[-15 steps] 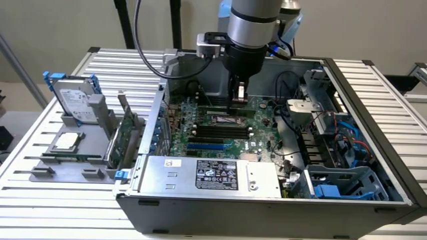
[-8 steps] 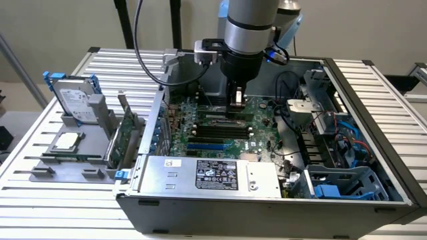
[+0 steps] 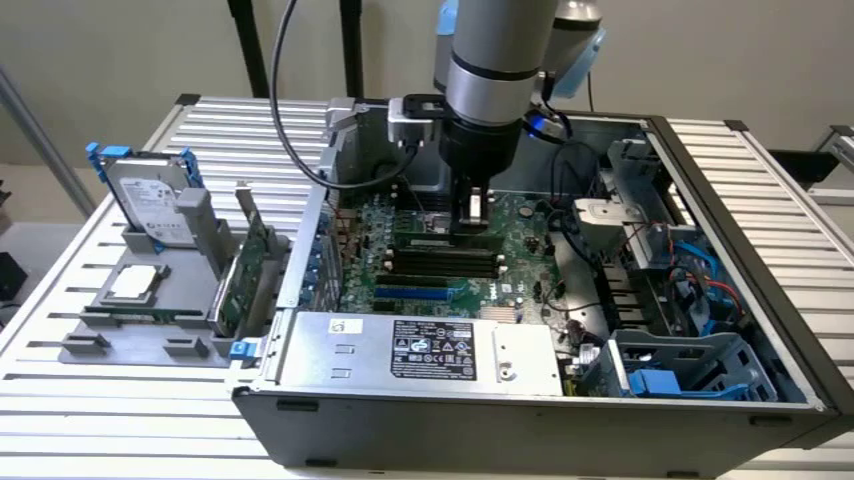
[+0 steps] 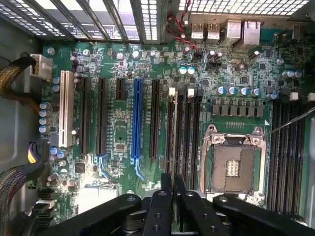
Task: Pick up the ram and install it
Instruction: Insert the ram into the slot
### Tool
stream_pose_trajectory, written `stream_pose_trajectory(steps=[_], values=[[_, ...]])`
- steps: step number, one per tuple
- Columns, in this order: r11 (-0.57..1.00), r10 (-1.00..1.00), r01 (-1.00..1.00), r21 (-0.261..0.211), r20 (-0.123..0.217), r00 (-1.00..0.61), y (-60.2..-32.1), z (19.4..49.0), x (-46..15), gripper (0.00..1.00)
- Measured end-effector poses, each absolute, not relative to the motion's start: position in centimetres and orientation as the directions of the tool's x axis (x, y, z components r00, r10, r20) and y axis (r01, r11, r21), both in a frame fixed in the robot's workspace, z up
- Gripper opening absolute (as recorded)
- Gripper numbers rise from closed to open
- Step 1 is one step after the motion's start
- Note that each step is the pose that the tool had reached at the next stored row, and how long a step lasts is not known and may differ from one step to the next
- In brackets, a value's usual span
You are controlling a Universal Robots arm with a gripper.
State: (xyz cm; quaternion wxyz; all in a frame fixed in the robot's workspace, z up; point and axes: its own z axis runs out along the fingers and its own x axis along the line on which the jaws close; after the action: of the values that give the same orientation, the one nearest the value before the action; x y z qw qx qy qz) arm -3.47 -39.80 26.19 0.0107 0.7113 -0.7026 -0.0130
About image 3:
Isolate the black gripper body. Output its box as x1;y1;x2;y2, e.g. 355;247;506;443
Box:
438;115;524;195

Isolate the green RAM stick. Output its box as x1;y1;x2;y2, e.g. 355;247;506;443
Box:
391;229;506;250
81;307;206;322

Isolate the CPU socket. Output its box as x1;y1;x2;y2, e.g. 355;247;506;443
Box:
411;209;457;234

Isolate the green motherboard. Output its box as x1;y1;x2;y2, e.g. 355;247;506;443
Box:
330;184;580;324

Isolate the long black expansion slot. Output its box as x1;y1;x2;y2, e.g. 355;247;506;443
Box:
373;273;450;288

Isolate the blue expansion slot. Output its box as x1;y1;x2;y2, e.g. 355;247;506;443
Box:
373;285;450;304

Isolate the silver chipset heatsink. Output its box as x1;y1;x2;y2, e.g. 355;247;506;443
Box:
480;305;524;324

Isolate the grey metal disk bay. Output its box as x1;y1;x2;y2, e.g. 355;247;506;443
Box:
597;138;704;284

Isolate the black stand pole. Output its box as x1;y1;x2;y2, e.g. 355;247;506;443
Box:
225;0;273;99
338;0;366;99

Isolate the silver power supply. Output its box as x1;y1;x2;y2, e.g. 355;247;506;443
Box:
262;309;568;397

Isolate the green graphics card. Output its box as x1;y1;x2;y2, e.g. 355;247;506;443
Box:
207;180;281;337

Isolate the black open PC case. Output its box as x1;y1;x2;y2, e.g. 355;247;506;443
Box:
225;97;854;470

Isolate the blue plastic disk bay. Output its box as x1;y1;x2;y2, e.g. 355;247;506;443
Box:
578;327;784;402

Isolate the blue case latch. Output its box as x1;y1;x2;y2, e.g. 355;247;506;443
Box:
227;338;261;370

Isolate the grey parts rack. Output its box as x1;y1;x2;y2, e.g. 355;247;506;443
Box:
58;188;297;371

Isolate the silver CPU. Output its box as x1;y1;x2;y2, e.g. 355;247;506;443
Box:
109;264;170;302

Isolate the aluminium side table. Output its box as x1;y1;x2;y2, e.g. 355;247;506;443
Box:
805;123;854;207

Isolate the black box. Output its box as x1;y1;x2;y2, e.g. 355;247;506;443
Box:
0;251;30;302

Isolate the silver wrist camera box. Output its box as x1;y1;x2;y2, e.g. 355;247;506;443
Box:
385;93;450;147

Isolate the black wire loop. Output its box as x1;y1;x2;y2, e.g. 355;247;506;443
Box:
550;141;604;204

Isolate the black camera cable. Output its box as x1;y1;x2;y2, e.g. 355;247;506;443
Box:
269;0;422;192

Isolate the red wire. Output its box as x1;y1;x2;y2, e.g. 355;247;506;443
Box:
670;277;746;316

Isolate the hard disk with blue bracket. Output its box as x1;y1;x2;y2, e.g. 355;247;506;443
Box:
85;142;206;254

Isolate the grey aluminium post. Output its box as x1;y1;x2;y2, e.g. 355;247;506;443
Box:
0;63;97;217

